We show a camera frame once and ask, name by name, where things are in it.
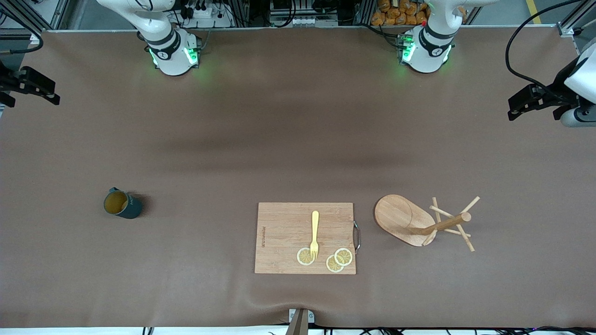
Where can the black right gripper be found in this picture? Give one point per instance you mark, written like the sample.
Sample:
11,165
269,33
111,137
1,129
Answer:
9,81

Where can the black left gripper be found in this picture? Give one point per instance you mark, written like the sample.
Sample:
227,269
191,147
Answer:
558,90

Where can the dark teal mug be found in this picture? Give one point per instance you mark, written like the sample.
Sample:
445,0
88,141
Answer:
130,209

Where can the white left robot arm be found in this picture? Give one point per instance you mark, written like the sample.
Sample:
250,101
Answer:
430,46

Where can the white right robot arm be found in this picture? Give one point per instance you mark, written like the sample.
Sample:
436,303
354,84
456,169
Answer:
170,51

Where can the wooden mug tree rack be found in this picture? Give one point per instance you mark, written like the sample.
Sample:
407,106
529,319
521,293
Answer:
396,216

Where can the white power strip with plugs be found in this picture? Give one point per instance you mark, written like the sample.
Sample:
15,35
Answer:
205,13

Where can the brown table mat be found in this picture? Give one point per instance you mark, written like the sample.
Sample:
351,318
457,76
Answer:
139,279

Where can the lemon slice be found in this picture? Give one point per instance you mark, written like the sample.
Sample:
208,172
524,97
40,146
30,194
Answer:
303,257
344,256
333,265

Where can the white socket strip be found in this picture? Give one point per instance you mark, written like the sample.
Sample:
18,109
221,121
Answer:
302,21

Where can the yellow plastic fork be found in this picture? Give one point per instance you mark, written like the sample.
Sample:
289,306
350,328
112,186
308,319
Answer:
315,228

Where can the bamboo cutting board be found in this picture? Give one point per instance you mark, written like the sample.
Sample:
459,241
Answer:
284,232

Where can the aluminium frame profile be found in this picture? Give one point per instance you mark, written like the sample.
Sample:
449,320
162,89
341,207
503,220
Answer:
60,11
565,29

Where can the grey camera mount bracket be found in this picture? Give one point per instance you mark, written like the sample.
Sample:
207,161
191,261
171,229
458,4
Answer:
300,323

